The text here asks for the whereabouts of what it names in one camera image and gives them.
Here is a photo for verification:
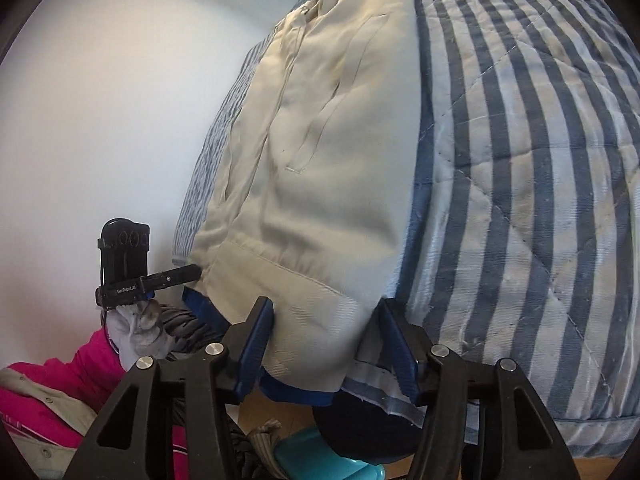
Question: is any cream and blue KEBER jacket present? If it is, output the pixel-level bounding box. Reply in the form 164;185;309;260
190;0;421;405

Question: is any pink sleeved left forearm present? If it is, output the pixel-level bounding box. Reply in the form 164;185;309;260
1;330;174;479

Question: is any grey gloved left hand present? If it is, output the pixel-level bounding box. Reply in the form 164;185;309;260
105;300;174;372

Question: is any teal plastic object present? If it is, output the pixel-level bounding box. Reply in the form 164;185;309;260
274;427;386;480

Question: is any blue white striped bed quilt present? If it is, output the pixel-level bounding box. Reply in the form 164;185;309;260
175;0;639;457

